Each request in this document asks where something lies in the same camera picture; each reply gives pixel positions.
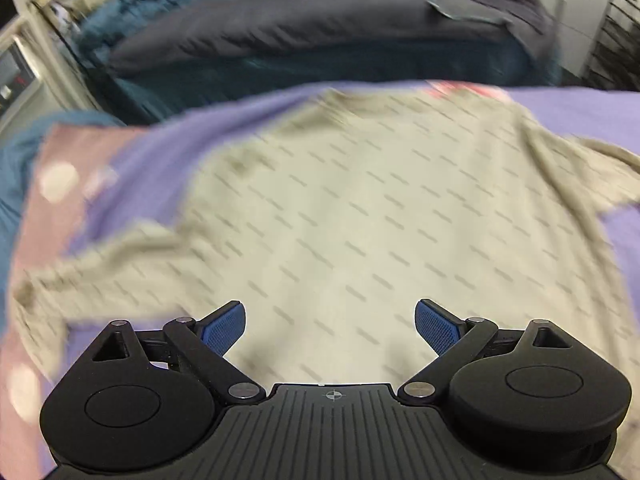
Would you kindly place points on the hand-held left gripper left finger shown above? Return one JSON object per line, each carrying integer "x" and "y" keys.
{"x": 225, "y": 330}

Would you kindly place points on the teal ruffled blanket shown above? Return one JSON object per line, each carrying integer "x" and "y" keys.
{"x": 165, "y": 0}

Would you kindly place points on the white appliance with display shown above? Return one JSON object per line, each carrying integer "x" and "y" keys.
{"x": 15, "y": 85}

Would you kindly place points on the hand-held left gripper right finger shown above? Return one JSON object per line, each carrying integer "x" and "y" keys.
{"x": 437, "y": 329}

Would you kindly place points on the purple floral blanket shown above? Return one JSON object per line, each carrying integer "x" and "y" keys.
{"x": 165, "y": 160}

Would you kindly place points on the dark teal bed sheet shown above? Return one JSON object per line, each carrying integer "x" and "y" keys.
{"x": 350, "y": 67}

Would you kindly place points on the green polka dot shirt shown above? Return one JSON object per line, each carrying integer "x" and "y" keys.
{"x": 360, "y": 210}

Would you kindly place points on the blue bed sheet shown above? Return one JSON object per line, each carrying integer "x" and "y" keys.
{"x": 20, "y": 170}

